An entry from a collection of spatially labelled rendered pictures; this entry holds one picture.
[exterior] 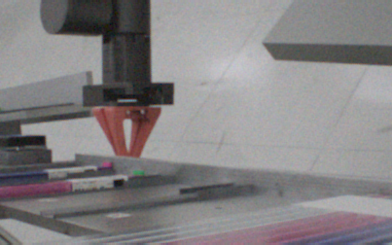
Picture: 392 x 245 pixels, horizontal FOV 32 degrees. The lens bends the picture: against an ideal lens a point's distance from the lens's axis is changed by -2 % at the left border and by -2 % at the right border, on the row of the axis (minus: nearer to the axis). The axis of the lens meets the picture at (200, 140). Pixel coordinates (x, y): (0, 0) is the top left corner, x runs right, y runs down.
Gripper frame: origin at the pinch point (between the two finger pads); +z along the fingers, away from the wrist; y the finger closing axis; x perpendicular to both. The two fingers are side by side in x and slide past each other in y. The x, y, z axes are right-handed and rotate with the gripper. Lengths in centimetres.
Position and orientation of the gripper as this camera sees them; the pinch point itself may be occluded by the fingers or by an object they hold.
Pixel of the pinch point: (128, 163)
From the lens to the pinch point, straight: 80.5
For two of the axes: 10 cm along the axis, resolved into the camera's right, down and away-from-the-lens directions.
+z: 0.2, 10.0, 0.5
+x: 7.7, -0.4, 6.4
